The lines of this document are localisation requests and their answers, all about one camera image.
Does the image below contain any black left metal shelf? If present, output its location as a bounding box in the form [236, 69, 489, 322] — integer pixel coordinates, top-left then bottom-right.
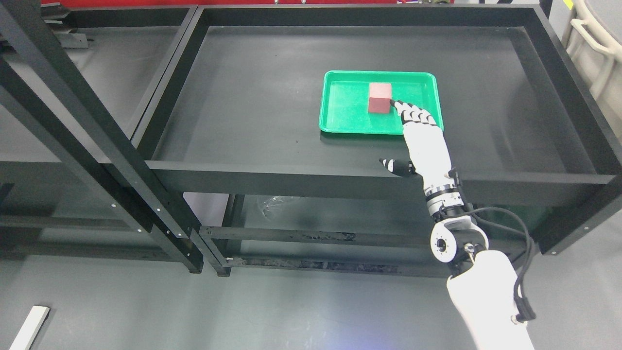
[1, 0, 204, 273]

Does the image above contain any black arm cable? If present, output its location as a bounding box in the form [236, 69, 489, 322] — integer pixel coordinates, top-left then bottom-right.
[452, 168, 537, 322]

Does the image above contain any pink foam block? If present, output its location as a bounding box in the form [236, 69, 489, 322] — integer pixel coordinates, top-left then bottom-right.
[367, 82, 392, 114]

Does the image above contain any clear plastic bag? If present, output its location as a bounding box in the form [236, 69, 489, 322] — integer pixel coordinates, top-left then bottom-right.
[258, 195, 295, 220]

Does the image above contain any grey office chair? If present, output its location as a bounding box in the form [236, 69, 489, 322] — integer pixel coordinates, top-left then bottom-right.
[563, 0, 622, 138]

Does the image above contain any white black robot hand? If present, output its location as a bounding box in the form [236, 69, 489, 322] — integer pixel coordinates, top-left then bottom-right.
[379, 100, 454, 193]

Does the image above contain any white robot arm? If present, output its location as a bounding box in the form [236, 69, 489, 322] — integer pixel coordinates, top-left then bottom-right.
[424, 183, 535, 350]

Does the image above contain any white table foot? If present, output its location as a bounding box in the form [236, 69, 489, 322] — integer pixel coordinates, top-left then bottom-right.
[9, 305, 51, 350]

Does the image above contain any black right metal shelf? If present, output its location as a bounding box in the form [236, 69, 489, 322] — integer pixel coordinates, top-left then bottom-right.
[131, 5, 621, 255]

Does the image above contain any green plastic tray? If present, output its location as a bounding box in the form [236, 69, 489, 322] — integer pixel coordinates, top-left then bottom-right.
[318, 70, 444, 135]

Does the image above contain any black metal shelf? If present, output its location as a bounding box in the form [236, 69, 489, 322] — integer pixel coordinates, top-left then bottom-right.
[131, 5, 621, 255]
[1, 0, 204, 273]

